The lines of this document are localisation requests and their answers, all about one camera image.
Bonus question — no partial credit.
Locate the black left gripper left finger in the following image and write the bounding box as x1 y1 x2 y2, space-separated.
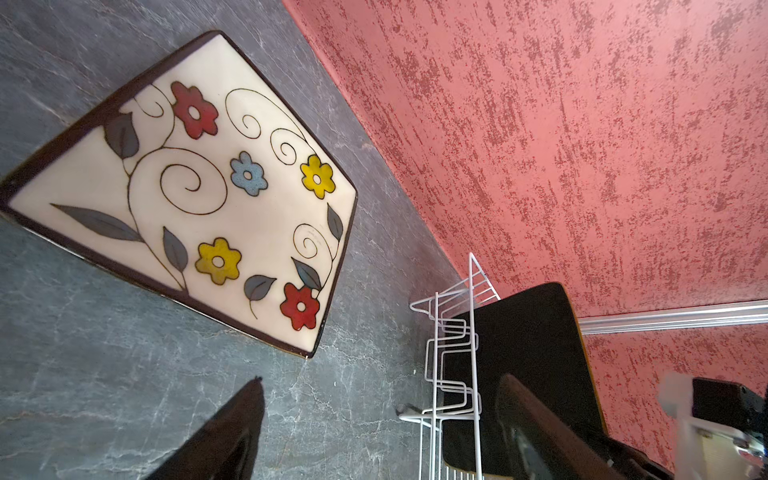
149 377 265 479

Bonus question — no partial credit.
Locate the white wire dish rack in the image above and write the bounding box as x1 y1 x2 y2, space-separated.
396 253 500 479

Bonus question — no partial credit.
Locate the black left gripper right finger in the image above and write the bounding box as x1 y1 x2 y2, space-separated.
496 374 622 479

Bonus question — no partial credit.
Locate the floral square plate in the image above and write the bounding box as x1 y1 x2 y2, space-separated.
1 30 358 358

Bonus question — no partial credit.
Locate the aluminium right corner post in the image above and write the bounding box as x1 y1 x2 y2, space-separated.
579 300 767 335

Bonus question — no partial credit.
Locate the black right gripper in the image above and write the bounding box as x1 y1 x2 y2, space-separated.
601 437 674 480

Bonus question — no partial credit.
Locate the dark square plate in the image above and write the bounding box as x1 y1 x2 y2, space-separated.
445 282 604 478

